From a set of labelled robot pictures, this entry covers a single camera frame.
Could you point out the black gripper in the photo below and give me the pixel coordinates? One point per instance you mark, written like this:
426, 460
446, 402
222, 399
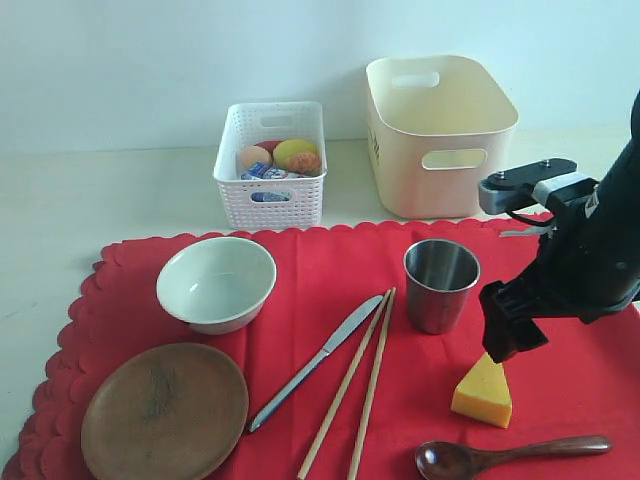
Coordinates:
589, 268

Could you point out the yellow cheese wedge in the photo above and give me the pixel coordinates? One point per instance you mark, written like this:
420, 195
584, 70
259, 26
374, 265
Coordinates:
483, 394

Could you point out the stainless steel cup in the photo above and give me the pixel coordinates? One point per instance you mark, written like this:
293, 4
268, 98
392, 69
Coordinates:
440, 274

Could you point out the wooden chopstick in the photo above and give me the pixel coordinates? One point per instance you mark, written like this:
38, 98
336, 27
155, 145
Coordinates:
341, 391
371, 389

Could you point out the dark wooden spoon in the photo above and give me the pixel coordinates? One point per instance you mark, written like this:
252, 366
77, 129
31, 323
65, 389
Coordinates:
448, 460

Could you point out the fried chicken piece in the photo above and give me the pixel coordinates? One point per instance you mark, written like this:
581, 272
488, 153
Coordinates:
304, 163

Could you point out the yellow lemon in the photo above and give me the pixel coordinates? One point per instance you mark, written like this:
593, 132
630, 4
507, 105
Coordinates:
290, 147

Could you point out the blue white milk carton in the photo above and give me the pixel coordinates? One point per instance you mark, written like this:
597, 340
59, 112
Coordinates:
261, 171

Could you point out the pale green ceramic bowl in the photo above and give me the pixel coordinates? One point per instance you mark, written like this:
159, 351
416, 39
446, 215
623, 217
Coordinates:
217, 285

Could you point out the red sausage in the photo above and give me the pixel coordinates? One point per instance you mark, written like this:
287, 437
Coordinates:
269, 145

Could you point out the brown egg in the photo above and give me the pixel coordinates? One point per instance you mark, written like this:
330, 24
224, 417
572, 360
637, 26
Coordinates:
251, 155

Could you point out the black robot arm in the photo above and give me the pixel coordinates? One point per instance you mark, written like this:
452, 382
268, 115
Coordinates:
635, 120

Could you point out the silver table knife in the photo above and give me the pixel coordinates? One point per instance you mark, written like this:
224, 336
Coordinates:
338, 336

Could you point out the red scalloped cloth mat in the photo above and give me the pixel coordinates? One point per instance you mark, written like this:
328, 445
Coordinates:
584, 381

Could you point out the cream plastic bin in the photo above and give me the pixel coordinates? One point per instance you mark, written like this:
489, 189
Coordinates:
437, 125

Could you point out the white perforated plastic basket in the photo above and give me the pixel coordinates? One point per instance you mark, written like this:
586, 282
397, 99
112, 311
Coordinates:
253, 203

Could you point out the brown wooden plate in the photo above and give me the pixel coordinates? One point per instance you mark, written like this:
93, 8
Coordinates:
173, 412

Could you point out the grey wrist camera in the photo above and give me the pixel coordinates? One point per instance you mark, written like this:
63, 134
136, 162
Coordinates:
552, 183

